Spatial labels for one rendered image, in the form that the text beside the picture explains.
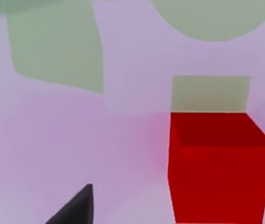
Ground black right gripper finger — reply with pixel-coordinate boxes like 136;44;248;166
44;183;94;224

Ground red cube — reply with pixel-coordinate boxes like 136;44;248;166
167;112;265;224

